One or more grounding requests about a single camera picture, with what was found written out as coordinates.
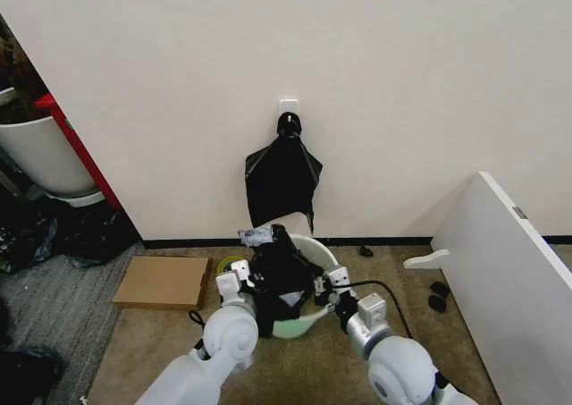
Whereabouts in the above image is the black garbage bag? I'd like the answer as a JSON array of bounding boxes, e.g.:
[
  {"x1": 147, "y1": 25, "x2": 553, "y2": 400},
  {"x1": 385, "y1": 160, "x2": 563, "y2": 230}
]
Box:
[
  {"x1": 248, "y1": 223, "x2": 328, "y2": 339},
  {"x1": 244, "y1": 112, "x2": 324, "y2": 237}
]

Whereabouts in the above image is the white plastic trash bin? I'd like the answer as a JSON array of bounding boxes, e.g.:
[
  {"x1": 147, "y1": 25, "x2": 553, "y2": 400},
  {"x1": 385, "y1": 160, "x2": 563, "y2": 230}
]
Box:
[{"x1": 261, "y1": 211, "x2": 341, "y2": 340}]

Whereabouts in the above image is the black hanging garbage bag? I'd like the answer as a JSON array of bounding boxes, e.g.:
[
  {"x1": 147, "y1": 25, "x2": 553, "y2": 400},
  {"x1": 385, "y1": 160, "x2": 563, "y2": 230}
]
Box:
[{"x1": 244, "y1": 112, "x2": 324, "y2": 237}]

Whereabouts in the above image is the black filled plastic bag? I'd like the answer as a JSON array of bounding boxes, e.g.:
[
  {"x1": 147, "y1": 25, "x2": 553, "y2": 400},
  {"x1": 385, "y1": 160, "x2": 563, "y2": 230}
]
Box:
[
  {"x1": 0, "y1": 211, "x2": 60, "y2": 274},
  {"x1": 61, "y1": 208, "x2": 140, "y2": 268}
]

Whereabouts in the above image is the yellow-green tape roll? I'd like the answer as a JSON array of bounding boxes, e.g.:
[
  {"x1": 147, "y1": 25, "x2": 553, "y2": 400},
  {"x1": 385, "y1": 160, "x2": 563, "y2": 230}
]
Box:
[{"x1": 216, "y1": 254, "x2": 245, "y2": 277}]

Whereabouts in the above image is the crumpled grey plastic piece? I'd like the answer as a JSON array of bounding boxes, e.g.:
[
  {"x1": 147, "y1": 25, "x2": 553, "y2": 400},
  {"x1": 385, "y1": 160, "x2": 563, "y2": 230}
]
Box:
[{"x1": 238, "y1": 226, "x2": 277, "y2": 249}]

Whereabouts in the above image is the white curved flat piece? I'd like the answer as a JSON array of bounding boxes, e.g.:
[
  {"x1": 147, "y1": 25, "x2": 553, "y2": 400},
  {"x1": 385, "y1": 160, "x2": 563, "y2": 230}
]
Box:
[{"x1": 402, "y1": 248, "x2": 450, "y2": 271}]

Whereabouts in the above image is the brown cardboard box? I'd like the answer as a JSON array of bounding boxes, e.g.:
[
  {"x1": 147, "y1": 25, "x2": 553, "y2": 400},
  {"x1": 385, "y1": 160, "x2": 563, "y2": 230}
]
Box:
[{"x1": 111, "y1": 255, "x2": 214, "y2": 311}]

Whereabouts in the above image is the white cabinet door panel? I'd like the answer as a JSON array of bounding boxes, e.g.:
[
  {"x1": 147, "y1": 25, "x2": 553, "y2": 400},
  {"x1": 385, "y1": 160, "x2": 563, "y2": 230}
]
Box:
[{"x1": 430, "y1": 170, "x2": 572, "y2": 405}]

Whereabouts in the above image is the red panel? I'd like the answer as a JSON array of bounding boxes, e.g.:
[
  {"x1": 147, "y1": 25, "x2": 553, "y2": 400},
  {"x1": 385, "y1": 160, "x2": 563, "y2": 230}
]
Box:
[{"x1": 34, "y1": 92, "x2": 123, "y2": 213}]

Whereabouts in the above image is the white round planter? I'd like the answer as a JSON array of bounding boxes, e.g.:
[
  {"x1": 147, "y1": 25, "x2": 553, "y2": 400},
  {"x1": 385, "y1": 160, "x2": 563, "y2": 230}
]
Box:
[{"x1": 0, "y1": 86, "x2": 107, "y2": 208}]

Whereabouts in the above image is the dark potted plant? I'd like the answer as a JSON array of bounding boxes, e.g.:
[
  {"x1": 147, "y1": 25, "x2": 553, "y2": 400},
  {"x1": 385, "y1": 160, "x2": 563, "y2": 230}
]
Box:
[{"x1": 0, "y1": 16, "x2": 49, "y2": 125}]

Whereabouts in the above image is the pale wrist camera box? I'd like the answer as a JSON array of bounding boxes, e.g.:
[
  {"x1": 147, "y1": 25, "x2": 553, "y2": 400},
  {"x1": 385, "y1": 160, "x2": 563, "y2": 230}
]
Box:
[
  {"x1": 230, "y1": 259, "x2": 250, "y2": 283},
  {"x1": 325, "y1": 266, "x2": 349, "y2": 286}
]

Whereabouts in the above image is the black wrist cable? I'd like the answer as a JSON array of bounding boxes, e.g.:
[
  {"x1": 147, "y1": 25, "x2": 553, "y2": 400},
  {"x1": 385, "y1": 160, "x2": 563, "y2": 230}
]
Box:
[{"x1": 340, "y1": 279, "x2": 414, "y2": 340}]

